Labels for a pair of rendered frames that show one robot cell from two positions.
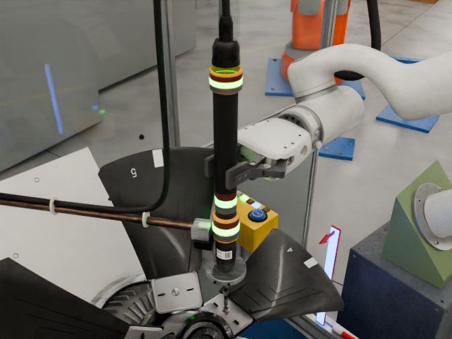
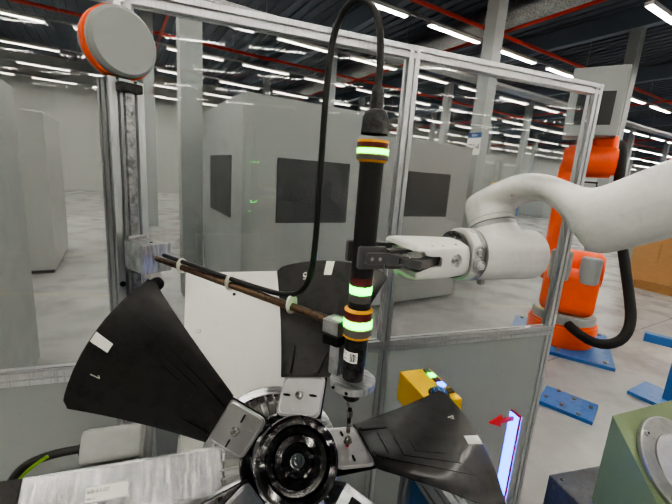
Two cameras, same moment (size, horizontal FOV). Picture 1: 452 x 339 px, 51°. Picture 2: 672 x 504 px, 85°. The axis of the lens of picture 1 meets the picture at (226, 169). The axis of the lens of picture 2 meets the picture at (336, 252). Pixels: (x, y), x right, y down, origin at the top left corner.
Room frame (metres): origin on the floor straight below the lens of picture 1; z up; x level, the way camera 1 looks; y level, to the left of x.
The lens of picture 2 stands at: (0.09, -0.18, 1.61)
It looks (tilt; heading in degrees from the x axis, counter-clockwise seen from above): 12 degrees down; 24
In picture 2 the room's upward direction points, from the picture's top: 4 degrees clockwise
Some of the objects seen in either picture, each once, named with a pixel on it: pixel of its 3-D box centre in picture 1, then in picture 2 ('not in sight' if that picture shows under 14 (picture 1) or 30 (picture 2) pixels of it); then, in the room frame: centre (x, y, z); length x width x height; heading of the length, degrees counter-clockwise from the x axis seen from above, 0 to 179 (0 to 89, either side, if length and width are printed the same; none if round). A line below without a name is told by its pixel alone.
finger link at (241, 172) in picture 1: (249, 175); (383, 259); (0.57, -0.03, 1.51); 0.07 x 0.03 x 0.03; 134
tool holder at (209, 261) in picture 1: (220, 249); (349, 353); (0.58, 0.01, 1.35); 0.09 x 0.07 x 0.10; 79
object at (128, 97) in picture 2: not in sight; (134, 215); (0.71, 0.66, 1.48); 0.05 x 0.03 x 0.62; 169
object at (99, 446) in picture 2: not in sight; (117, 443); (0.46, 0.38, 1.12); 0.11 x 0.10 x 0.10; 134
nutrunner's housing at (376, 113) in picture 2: (225, 172); (363, 256); (0.58, 0.00, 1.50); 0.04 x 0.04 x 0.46
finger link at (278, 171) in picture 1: (276, 161); (420, 259); (0.61, -0.08, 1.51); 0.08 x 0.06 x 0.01; 14
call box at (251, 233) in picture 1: (245, 222); (427, 400); (1.04, -0.06, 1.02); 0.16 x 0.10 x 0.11; 44
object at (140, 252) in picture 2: not in sight; (146, 254); (0.70, 0.61, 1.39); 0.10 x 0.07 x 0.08; 79
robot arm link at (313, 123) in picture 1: (298, 132); (462, 254); (0.70, -0.12, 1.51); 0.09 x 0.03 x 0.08; 44
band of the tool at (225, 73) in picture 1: (226, 79); (372, 151); (0.58, 0.00, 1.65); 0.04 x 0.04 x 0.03
